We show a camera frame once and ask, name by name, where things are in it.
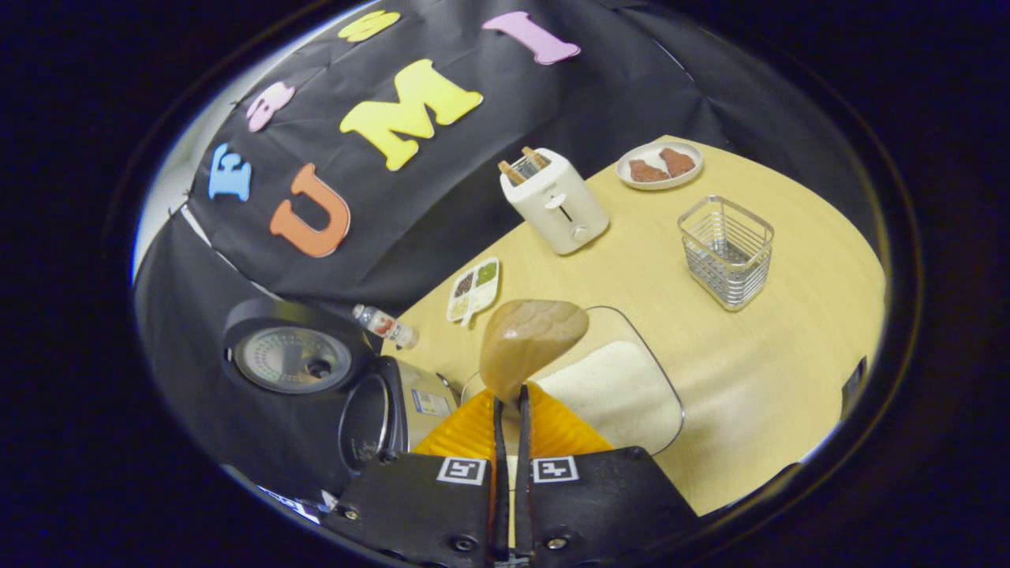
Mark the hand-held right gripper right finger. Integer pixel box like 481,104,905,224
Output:
514,383,700,567

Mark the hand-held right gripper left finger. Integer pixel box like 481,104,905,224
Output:
324,383,511,566

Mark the white rice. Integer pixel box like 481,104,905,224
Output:
537,341,683,454

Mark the dark grey rice cooker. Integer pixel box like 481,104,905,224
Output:
221,297,464,478

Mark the wooden spoon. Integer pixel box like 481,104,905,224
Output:
479,299,590,403

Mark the metal wire chopstick holder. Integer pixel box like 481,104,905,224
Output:
678,196,775,312

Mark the clear plastic rice box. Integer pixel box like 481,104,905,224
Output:
462,306,685,457

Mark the small clear seasoning bottle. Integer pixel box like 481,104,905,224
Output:
353,304,420,350

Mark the white divided condiment dish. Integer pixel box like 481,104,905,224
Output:
446,257,501,328

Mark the white toaster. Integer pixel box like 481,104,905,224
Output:
499,148,610,256

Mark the white round plate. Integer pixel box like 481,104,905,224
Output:
615,140,704,191

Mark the small black box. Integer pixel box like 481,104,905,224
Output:
840,357,869,420

